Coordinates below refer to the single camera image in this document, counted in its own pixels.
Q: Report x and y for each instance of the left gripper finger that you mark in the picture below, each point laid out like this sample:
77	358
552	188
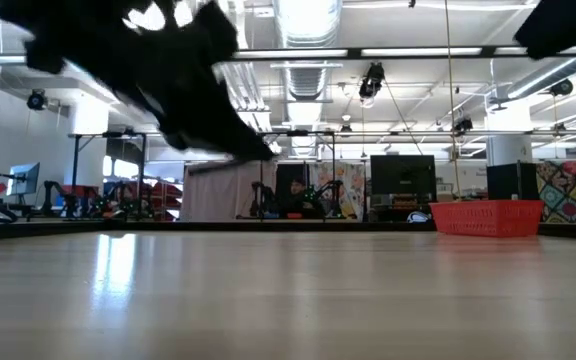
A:
213	130

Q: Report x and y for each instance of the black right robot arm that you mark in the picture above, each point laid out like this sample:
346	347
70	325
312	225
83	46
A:
568	22

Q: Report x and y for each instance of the black background robot arm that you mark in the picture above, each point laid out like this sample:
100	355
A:
330	192
260	195

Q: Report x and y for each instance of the beige curtain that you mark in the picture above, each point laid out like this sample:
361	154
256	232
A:
218	195

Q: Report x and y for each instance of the red shelving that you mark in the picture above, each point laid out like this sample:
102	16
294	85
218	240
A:
170	192

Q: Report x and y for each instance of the person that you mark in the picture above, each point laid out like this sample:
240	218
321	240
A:
298	186

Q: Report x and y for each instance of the floral patterned cloth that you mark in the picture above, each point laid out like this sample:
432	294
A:
350	185

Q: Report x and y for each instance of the small computer monitor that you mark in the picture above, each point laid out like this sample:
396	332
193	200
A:
25	179

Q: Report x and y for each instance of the large black monitor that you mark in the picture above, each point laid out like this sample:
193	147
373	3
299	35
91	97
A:
403	175

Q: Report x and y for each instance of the red plastic basket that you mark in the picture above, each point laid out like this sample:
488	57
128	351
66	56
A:
488	220

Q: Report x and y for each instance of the black box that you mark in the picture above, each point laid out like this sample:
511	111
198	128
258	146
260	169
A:
510	182

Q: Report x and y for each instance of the colourful patchwork quilt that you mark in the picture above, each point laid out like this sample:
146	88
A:
573	192

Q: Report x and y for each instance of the black background table frame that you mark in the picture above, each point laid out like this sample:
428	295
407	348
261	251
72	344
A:
298	133
74	170

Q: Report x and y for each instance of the silver ceiling air duct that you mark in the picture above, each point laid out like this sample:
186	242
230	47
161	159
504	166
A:
308	82

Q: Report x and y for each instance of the small black hanging camera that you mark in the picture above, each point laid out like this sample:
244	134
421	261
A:
463	125

